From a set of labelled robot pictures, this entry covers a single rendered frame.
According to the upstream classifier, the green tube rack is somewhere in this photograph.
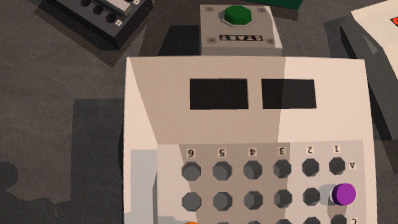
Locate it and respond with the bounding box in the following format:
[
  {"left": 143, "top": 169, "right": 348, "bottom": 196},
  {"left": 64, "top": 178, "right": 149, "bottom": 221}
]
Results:
[{"left": 249, "top": 0, "right": 303, "bottom": 10}]

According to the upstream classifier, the dark grey block with rows of holes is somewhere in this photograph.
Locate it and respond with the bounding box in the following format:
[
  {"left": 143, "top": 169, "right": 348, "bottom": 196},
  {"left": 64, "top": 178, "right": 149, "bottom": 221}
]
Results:
[{"left": 45, "top": 0, "right": 153, "bottom": 50}]

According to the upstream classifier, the purple tube cap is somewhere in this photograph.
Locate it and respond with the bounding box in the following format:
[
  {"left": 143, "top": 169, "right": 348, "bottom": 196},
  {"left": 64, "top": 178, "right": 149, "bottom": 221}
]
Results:
[{"left": 330, "top": 183, "right": 356, "bottom": 205}]

